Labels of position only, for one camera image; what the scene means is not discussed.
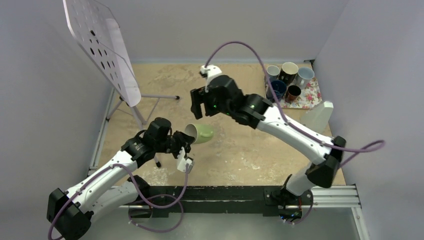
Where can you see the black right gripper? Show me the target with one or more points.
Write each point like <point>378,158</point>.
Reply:
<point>199,96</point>

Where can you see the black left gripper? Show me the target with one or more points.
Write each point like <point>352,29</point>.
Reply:
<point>184,140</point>

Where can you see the green mug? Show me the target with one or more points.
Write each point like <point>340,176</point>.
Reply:
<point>201,133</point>

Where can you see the grey mug with lettering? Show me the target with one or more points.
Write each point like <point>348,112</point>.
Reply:
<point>272,72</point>

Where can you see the dark blue mug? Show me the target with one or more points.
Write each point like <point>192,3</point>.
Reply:
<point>279,89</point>

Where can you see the black mug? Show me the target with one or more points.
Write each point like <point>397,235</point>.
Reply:
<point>288,72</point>

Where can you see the brown mug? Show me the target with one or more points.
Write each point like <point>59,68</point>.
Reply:
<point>292,93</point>

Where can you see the light grey mug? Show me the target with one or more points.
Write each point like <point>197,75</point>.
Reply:
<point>303,77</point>

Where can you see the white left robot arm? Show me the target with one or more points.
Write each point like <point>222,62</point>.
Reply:
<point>71,212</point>

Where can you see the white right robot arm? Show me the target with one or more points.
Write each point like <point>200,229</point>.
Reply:
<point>323,152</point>

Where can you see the lilac tripod stand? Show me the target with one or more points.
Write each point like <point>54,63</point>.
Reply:
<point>142,112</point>

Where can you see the perforated calibration board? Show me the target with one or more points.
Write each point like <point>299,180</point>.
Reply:
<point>101,40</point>

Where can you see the white box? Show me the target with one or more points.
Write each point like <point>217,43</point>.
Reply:
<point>318,116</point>

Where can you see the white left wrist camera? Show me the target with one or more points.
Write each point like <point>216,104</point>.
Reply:
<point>184,163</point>

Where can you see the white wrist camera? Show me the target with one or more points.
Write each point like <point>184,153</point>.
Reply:
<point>184,163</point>
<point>209,73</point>

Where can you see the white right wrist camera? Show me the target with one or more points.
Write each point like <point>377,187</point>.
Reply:
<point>209,73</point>

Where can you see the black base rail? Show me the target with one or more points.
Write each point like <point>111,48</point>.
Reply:
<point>264,200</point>

